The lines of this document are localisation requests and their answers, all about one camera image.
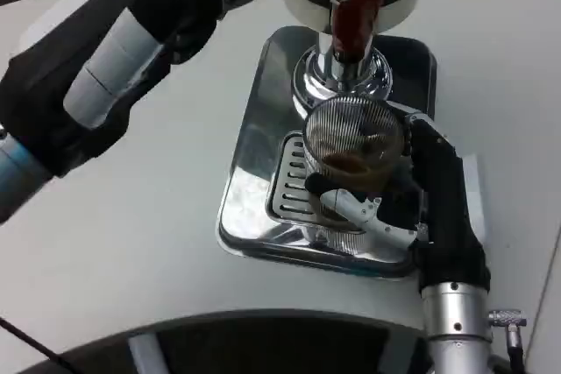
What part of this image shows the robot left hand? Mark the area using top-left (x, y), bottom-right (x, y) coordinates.
top-left (114, 0), bottom-right (287, 65)

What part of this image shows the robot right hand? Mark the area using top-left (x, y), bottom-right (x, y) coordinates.
top-left (305, 102), bottom-right (493, 300)

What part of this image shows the clear ribbed glass cup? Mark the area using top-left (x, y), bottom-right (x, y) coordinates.
top-left (301, 99), bottom-right (405, 258)

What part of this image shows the slotted steel drip grid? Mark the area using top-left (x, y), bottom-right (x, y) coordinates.
top-left (266, 131), bottom-right (334, 222)

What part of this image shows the steel drip tray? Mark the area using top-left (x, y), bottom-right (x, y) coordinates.
top-left (217, 25), bottom-right (439, 281)

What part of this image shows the black robot torso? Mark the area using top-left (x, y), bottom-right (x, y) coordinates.
top-left (125, 315), bottom-right (429, 374)

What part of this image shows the black cable with metal plug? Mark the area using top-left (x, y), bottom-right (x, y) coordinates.
top-left (487, 309), bottom-right (528, 374)

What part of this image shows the red-brown tap handle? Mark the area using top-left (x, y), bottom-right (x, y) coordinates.
top-left (329, 0), bottom-right (387, 62)

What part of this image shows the thin black cable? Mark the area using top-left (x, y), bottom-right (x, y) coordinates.
top-left (0, 315), bottom-right (82, 374)

